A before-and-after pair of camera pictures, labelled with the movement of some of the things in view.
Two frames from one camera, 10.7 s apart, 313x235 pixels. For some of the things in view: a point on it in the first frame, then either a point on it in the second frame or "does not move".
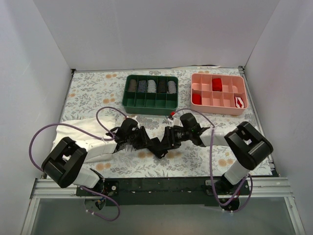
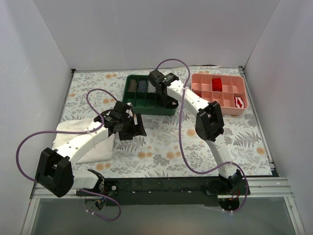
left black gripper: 144,137 → 132,128
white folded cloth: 90,129 does not move
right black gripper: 168,137 → 164,94
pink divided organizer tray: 219,94 does not move
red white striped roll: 239,102 does not move
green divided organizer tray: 150,95 does not move
